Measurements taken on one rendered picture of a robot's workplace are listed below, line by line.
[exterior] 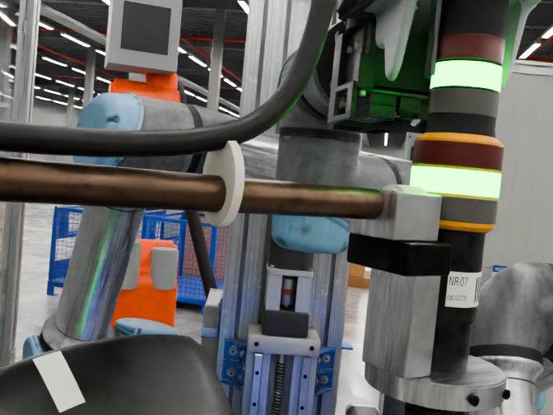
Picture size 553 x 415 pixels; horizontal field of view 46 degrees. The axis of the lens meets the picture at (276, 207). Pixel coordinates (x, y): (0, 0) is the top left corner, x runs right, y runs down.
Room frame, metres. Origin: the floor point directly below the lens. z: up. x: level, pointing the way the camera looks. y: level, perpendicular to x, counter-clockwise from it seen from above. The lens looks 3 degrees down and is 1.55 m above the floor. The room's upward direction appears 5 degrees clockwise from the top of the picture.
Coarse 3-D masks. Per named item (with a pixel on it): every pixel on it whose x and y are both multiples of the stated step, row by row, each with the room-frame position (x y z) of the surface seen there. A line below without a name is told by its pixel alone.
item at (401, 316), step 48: (384, 192) 0.29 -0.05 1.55; (384, 240) 0.29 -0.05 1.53; (432, 240) 0.30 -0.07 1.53; (384, 288) 0.31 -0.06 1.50; (432, 288) 0.30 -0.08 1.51; (384, 336) 0.30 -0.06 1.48; (432, 336) 0.30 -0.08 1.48; (384, 384) 0.30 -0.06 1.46; (432, 384) 0.29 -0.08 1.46; (480, 384) 0.30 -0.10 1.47
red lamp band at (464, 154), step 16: (416, 144) 0.32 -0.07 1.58; (432, 144) 0.31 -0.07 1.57; (448, 144) 0.31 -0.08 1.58; (464, 144) 0.30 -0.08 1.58; (480, 144) 0.30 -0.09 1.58; (416, 160) 0.32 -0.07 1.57; (432, 160) 0.31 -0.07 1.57; (448, 160) 0.30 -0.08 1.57; (464, 160) 0.30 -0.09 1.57; (480, 160) 0.30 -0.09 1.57; (496, 160) 0.31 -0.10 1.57
